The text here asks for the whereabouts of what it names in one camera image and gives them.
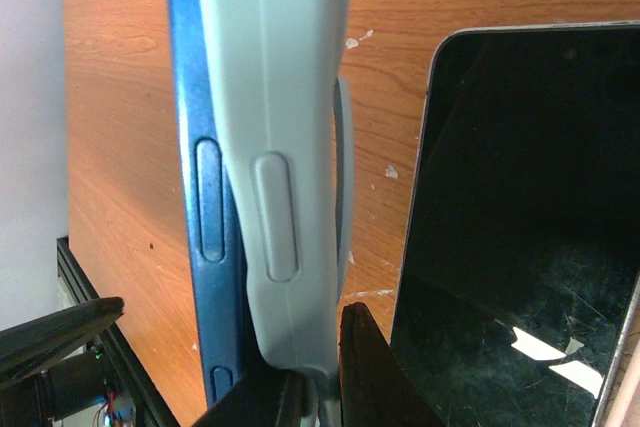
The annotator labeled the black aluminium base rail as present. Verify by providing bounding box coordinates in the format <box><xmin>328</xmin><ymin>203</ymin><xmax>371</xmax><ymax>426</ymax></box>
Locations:
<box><xmin>56</xmin><ymin>237</ymin><xmax>179</xmax><ymax>426</ymax></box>

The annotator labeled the pink phone case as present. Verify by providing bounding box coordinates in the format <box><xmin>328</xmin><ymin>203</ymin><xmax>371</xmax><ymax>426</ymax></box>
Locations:
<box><xmin>604</xmin><ymin>327</ymin><xmax>639</xmax><ymax>427</ymax></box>

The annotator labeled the light blue phone case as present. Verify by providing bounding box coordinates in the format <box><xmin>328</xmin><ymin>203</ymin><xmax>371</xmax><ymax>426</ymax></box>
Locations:
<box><xmin>189</xmin><ymin>0</ymin><xmax>357</xmax><ymax>427</ymax></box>

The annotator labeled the blue edged smartphone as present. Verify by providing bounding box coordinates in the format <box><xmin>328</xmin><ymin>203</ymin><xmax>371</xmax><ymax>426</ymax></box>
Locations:
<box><xmin>168</xmin><ymin>0</ymin><xmax>248</xmax><ymax>405</ymax></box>

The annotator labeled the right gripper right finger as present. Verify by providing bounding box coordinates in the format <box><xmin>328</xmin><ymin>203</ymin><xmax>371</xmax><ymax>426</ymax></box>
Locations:
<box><xmin>339</xmin><ymin>302</ymin><xmax>443</xmax><ymax>426</ymax></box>

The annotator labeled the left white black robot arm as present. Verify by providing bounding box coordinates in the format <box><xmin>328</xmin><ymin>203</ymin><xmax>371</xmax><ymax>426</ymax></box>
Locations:
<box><xmin>1</xmin><ymin>297</ymin><xmax>124</xmax><ymax>426</ymax></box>

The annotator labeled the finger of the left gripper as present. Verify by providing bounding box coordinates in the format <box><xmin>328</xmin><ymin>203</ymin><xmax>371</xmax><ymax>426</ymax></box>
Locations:
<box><xmin>1</xmin><ymin>297</ymin><xmax>124</xmax><ymax>387</ymax></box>

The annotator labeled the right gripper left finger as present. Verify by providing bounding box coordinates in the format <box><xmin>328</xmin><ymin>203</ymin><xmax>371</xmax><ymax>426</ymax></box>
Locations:
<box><xmin>194</xmin><ymin>366</ymin><xmax>304</xmax><ymax>427</ymax></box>

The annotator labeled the silver edged smartphone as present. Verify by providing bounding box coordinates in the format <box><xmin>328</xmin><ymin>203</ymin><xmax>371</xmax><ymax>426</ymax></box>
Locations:
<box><xmin>391</xmin><ymin>21</ymin><xmax>639</xmax><ymax>426</ymax></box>

